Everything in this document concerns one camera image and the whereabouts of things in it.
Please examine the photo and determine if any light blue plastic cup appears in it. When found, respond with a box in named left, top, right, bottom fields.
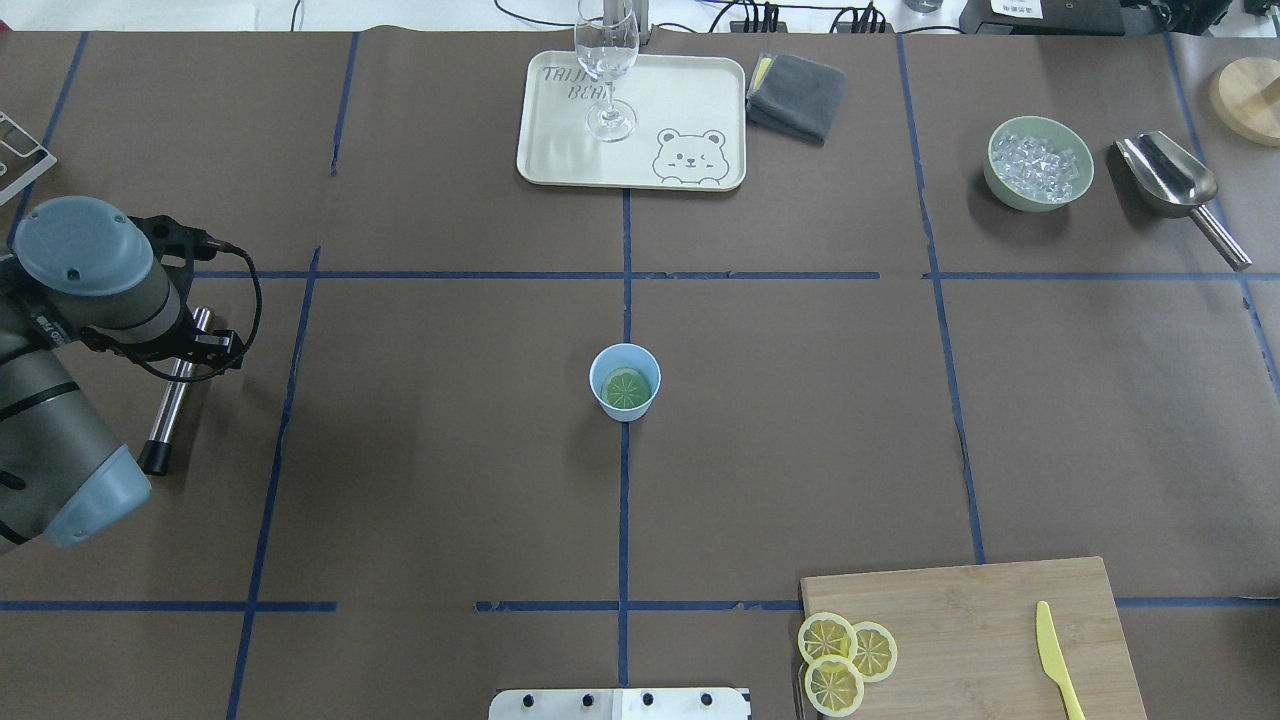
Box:
left=589, top=343, right=662, bottom=423

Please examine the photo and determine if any black camera cable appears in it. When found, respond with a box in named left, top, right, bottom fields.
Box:
left=120, top=240, right=262, bottom=383

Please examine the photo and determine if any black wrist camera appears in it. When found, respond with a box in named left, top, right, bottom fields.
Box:
left=129, top=215, right=244, bottom=263

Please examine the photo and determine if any steel muddler black tip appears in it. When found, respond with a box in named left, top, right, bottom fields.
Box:
left=138, top=306, right=212, bottom=477

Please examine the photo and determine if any white wire cup rack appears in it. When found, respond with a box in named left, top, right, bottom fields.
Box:
left=0, top=111, right=58, bottom=205

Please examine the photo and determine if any cream bear tray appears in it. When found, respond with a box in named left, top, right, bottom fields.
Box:
left=516, top=51, right=748, bottom=192

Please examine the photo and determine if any bamboo cutting board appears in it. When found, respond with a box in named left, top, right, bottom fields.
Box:
left=801, top=557, right=1146, bottom=719

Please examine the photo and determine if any clear wine glass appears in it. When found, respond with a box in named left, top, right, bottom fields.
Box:
left=573, top=1, right=640, bottom=143

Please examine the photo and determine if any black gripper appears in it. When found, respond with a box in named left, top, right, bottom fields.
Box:
left=95, top=310, right=247, bottom=383

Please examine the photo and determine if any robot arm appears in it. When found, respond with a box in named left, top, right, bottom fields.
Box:
left=1, top=196, right=255, bottom=552

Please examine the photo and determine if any green bowl of ice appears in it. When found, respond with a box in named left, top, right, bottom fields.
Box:
left=983, top=117, right=1094, bottom=211

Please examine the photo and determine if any wooden cup tree stand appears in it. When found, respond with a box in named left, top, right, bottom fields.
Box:
left=1210, top=56, right=1279, bottom=147

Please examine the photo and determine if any dark grey folded cloth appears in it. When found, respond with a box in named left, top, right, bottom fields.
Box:
left=745, top=53, right=849, bottom=145

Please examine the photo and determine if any yellow plastic knife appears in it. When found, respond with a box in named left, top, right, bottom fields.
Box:
left=1036, top=600, right=1085, bottom=720

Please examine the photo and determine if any steel ice scoop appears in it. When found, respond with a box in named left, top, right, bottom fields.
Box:
left=1114, top=131, right=1253, bottom=272

